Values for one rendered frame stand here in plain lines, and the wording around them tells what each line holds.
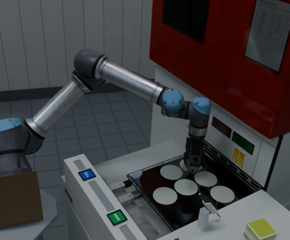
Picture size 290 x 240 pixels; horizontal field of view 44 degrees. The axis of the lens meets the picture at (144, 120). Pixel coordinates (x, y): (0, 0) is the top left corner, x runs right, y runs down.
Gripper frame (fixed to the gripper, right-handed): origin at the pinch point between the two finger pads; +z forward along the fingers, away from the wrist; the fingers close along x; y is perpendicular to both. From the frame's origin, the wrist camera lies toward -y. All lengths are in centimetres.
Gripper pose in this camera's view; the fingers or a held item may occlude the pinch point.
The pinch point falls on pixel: (191, 172)
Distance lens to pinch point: 161.8
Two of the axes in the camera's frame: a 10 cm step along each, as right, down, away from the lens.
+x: -10.0, -0.8, 0.3
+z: -0.5, 8.4, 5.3
